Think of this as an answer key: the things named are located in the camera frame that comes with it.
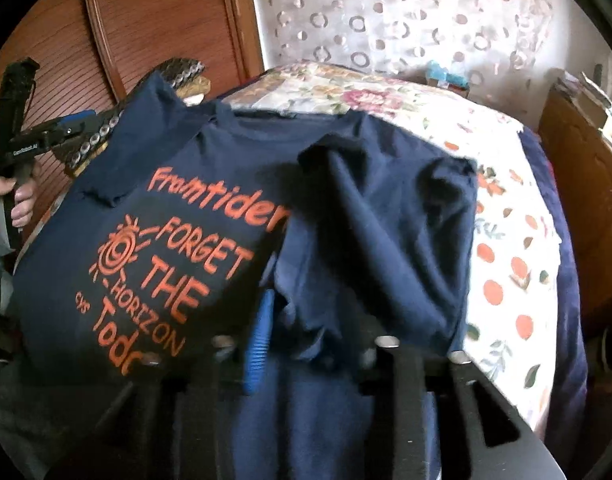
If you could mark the long wooden sideboard cabinet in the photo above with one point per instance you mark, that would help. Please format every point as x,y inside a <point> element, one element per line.
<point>582,163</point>

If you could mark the orange fruit print bedsheet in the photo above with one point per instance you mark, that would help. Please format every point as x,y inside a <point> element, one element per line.
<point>512,305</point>

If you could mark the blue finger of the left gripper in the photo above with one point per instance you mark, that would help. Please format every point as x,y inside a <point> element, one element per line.
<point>76,120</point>

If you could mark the wooden louvered wardrobe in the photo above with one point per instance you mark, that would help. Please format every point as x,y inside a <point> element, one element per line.
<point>93,52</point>

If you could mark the navy printed t-shirt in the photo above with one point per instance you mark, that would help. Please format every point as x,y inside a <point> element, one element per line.
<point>166,242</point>

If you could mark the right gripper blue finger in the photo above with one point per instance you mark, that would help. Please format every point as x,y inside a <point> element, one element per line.
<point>257,347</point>

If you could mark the blue item cardboard box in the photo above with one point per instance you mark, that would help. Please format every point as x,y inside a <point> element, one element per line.
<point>439,77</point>

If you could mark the floral bed quilt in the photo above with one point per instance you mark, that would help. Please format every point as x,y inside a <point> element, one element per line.
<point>316,88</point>

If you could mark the stack of papers and boxes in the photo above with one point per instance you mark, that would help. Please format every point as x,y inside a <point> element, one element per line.
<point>589,99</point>

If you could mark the navy blue fleece blanket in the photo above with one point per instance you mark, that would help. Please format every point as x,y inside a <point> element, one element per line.
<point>568,397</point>

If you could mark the person left hand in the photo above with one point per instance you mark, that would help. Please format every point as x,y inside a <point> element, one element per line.
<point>24,200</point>

